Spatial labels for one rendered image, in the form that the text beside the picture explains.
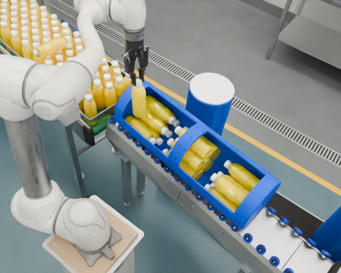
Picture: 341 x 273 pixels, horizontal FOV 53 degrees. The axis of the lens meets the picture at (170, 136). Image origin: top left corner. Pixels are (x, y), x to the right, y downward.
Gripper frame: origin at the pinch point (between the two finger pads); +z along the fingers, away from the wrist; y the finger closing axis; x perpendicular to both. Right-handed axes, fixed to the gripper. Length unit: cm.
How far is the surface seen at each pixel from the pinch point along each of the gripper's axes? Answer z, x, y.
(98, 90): 29.2, 36.8, -2.8
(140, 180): 114, 23, 12
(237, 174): 32, -54, 16
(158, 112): 26.4, -2.3, 10.4
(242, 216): 34, -70, 2
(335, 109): 141, -14, 233
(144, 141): 31.5, -10.1, -5.3
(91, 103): 29.5, 29.3, -12.0
